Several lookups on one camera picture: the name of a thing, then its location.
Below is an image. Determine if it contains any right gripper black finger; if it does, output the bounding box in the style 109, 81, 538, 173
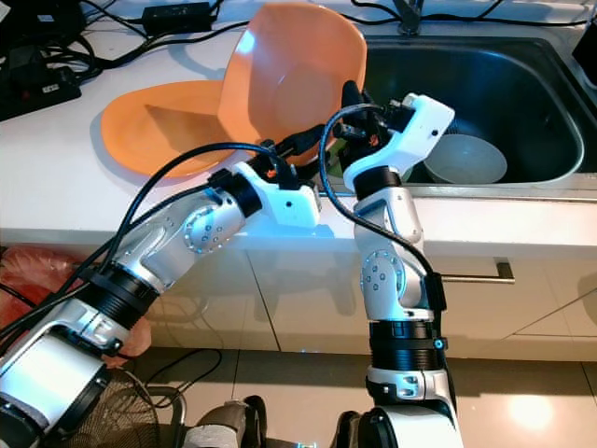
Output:
339, 79, 370, 132

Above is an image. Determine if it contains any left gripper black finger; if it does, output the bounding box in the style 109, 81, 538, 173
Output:
278, 126, 326, 158

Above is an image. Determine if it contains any orange plastic plate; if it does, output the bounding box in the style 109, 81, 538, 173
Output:
100, 79, 243, 178

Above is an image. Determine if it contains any grey bowl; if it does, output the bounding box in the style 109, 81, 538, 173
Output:
423, 133, 509, 185

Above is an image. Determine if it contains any stainless steel sink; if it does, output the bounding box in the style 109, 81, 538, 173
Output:
322, 35, 589, 202

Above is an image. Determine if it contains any black power adapter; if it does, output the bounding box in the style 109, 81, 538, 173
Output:
142, 2, 214, 36

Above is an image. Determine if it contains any black power strip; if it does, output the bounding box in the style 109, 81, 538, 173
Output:
0, 61, 83, 120

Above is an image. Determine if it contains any black device with label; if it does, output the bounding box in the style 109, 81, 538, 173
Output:
0, 0, 90, 57

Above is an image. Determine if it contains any orange plastic bag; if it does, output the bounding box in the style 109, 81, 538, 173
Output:
0, 245, 150, 360

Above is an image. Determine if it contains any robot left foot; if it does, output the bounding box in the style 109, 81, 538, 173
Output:
185, 397, 262, 448

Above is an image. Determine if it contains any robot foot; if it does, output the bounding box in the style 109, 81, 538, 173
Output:
185, 397, 262, 448
331, 411, 374, 448

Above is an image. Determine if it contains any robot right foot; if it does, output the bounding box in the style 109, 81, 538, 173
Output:
331, 411, 374, 448

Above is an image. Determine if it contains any metal floor fan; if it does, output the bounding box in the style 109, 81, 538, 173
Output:
75, 369, 187, 448

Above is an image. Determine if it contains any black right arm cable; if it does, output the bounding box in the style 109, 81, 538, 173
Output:
319, 103, 449, 318

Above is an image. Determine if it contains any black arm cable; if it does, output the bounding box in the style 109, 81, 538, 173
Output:
319, 103, 449, 318
0, 140, 285, 356

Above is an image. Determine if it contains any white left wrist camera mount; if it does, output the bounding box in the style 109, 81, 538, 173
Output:
247, 161, 323, 230

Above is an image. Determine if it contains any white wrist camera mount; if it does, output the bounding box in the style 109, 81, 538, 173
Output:
247, 161, 323, 230
340, 93, 456, 188

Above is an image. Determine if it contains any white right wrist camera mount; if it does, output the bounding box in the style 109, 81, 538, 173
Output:
340, 93, 456, 188

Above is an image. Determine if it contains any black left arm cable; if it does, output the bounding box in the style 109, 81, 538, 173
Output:
0, 140, 285, 356

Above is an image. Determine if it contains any steel drawer handle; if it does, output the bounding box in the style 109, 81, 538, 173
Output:
434, 261, 516, 286

